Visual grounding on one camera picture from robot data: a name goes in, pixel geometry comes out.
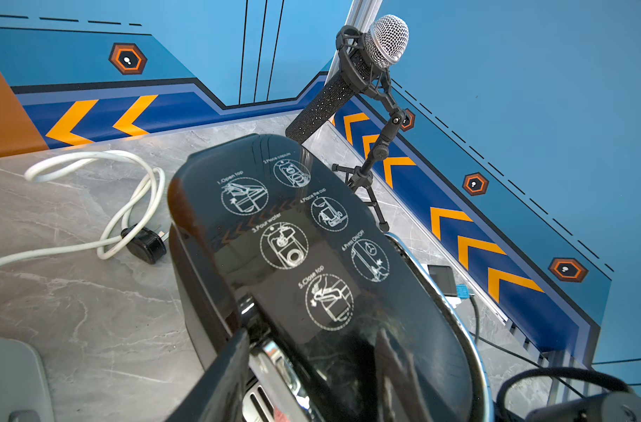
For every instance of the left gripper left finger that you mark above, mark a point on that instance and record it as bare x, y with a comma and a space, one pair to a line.
218, 395

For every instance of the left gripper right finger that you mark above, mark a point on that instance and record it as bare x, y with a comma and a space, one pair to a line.
397, 377

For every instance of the black coffee machine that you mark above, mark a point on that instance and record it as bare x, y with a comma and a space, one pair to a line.
265, 237

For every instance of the white coffee machine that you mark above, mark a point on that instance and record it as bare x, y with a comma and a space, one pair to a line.
24, 390

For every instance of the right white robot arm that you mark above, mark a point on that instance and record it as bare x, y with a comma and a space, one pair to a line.
618, 403

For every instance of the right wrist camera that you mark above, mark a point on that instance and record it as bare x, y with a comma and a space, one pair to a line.
443, 276

